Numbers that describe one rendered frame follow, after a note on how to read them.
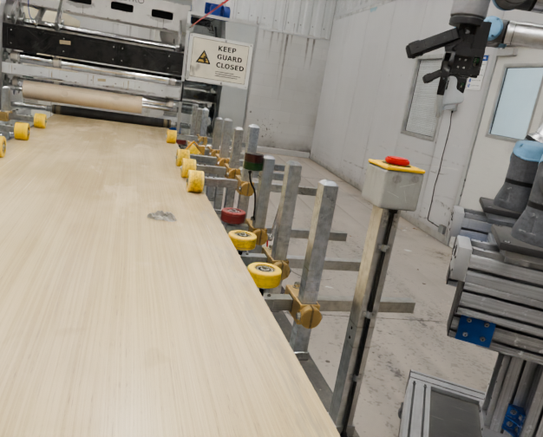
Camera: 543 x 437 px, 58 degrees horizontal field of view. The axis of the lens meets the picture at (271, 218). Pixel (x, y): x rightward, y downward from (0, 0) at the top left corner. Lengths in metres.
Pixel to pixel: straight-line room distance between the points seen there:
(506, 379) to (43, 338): 1.38
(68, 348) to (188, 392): 0.20
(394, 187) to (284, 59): 9.60
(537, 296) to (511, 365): 0.40
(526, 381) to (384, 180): 1.11
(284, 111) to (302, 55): 1.15
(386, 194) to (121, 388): 0.48
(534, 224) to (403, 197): 0.60
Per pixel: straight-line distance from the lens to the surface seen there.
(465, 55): 1.17
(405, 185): 0.81
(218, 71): 3.79
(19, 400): 0.70
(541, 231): 1.36
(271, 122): 10.35
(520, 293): 1.39
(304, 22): 10.50
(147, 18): 4.06
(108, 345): 0.80
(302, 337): 1.18
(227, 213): 1.57
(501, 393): 1.79
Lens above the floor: 1.31
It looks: 15 degrees down
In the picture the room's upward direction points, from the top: 9 degrees clockwise
